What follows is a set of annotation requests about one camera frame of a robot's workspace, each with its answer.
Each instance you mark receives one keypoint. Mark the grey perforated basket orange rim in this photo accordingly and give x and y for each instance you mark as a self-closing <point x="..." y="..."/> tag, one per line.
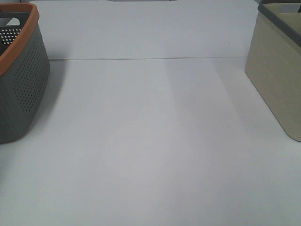
<point x="24" y="70"/>

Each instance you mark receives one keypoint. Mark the beige basket grey rim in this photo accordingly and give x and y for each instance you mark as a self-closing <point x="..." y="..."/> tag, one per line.
<point x="274" y="61"/>

